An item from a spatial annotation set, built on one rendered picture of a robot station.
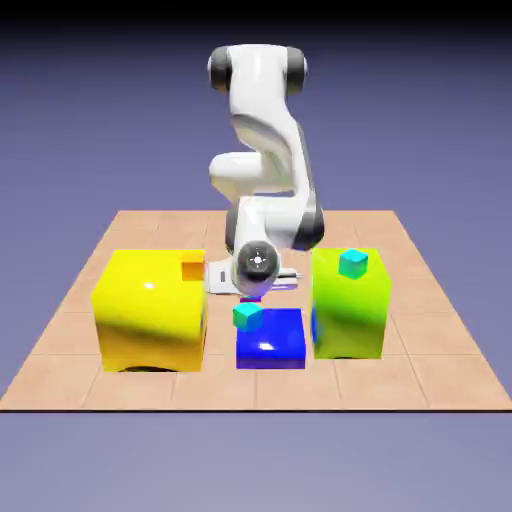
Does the large blue box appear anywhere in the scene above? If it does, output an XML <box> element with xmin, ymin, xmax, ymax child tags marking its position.
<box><xmin>235</xmin><ymin>307</ymin><xmax>307</xmax><ymax>371</ymax></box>

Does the small teal cube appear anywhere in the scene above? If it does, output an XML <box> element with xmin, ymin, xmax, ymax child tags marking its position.
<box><xmin>232</xmin><ymin>302</ymin><xmax>264</xmax><ymax>333</ymax></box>

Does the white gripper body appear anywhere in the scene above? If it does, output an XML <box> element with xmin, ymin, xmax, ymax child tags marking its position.
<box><xmin>204</xmin><ymin>257</ymin><xmax>303</xmax><ymax>297</ymax></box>

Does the small cyan cube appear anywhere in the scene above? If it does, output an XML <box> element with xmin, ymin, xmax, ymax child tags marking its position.
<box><xmin>337</xmin><ymin>248</ymin><xmax>370</xmax><ymax>281</ymax></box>

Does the large lime green box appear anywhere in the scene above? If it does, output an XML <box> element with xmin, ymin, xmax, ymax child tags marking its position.
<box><xmin>310</xmin><ymin>247</ymin><xmax>392</xmax><ymax>361</ymax></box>

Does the large yellow box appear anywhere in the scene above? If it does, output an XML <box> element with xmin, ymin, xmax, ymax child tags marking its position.
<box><xmin>90</xmin><ymin>249</ymin><xmax>209</xmax><ymax>374</ymax></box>

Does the small orange cube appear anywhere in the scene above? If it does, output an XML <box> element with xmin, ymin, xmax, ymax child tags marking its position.
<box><xmin>180</xmin><ymin>260</ymin><xmax>206</xmax><ymax>282</ymax></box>

